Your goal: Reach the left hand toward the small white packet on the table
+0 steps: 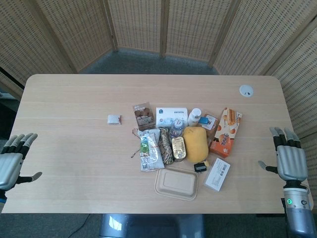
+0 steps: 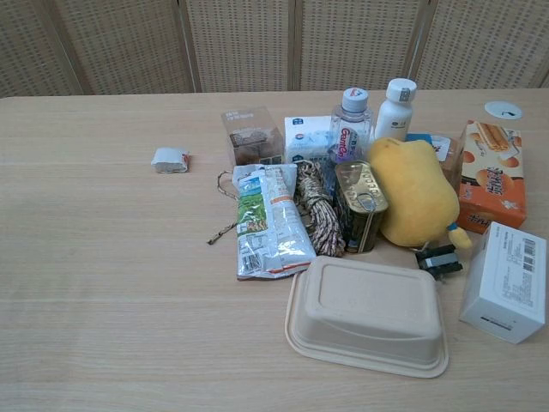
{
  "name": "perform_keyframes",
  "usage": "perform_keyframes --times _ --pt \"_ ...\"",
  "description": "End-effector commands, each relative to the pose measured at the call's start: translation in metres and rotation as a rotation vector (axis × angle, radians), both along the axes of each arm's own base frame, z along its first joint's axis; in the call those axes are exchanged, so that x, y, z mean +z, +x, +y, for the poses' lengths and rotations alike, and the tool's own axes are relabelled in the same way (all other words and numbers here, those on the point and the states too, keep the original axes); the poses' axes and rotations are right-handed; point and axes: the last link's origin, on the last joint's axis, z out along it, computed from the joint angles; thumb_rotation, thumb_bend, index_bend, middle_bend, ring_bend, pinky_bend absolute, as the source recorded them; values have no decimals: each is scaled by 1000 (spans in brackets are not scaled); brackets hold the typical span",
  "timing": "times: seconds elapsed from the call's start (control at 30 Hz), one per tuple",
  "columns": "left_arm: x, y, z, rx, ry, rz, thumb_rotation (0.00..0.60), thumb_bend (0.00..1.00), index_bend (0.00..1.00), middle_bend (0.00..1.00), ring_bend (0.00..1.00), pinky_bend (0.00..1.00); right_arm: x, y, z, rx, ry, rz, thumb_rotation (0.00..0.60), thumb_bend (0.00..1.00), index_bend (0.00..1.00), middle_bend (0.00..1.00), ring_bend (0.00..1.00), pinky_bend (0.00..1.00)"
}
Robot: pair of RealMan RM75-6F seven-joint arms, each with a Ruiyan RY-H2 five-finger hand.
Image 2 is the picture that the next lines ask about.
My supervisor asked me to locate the silver green snack bag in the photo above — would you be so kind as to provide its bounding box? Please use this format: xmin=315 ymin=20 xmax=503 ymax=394
xmin=232 ymin=163 xmax=318 ymax=282

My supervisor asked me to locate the white tissue pack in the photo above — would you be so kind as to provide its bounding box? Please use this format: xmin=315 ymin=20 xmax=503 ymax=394
xmin=283 ymin=114 xmax=335 ymax=164

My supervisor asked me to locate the clear plastic snack box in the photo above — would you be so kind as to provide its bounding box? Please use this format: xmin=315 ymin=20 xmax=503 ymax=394
xmin=220 ymin=106 xmax=286 ymax=167

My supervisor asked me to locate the gold metal tin can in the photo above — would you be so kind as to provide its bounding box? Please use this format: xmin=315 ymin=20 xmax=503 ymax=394
xmin=332 ymin=160 xmax=389 ymax=254

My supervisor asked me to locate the clear plastic water bottle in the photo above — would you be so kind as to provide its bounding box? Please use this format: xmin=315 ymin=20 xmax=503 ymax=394
xmin=329 ymin=87 xmax=375 ymax=165

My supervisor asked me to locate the small white wrapped packet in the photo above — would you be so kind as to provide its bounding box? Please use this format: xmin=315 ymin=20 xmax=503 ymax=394
xmin=149 ymin=147 xmax=191 ymax=175

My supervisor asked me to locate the yellow plush mango toy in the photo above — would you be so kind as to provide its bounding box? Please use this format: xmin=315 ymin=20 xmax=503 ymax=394
xmin=368 ymin=136 xmax=473 ymax=251

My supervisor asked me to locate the beige pulp food container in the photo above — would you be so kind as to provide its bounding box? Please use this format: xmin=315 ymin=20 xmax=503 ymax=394
xmin=284 ymin=255 xmax=450 ymax=379

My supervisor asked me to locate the white pill bottle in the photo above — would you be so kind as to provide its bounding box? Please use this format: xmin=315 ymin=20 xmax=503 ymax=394
xmin=374 ymin=78 xmax=418 ymax=142

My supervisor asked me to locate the woven folding screen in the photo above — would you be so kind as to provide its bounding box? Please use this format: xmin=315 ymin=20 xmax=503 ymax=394
xmin=0 ymin=0 xmax=549 ymax=100

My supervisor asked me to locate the black grey small clip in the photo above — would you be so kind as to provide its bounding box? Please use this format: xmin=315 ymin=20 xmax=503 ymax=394
xmin=414 ymin=245 xmax=465 ymax=282

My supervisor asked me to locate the blue white packaged bread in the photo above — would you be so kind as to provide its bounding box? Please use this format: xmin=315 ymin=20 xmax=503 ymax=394
xmin=405 ymin=132 xmax=463 ymax=192

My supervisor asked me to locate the orange biscuit box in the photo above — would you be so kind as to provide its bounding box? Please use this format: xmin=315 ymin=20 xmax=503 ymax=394
xmin=456 ymin=119 xmax=528 ymax=230

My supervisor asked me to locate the white cardboard box with barcode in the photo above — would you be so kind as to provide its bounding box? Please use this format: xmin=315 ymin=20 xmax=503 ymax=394
xmin=458 ymin=221 xmax=549 ymax=345

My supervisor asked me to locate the braided paracord rope bundle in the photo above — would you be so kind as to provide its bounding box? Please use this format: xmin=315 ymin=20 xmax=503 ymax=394
xmin=207 ymin=160 xmax=347 ymax=258

